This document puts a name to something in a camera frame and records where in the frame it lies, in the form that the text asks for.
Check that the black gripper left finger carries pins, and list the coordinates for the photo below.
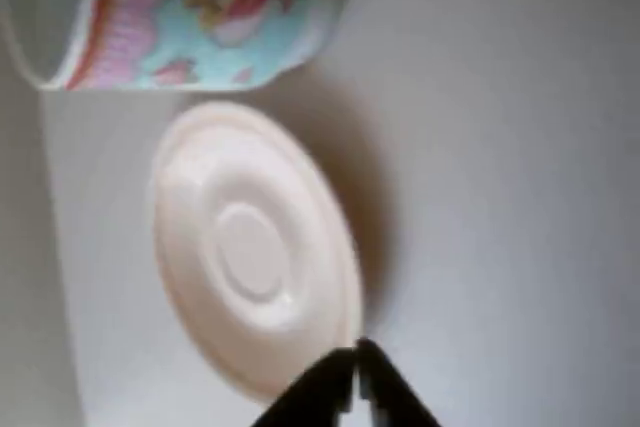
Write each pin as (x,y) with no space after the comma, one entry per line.
(315,392)

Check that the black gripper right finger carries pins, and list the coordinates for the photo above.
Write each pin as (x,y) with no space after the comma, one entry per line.
(392,392)

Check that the cream saucer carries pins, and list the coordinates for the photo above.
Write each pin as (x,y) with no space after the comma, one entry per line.
(250,247)

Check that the patterned teal and pink mug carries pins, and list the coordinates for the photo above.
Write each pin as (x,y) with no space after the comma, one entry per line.
(200,22)

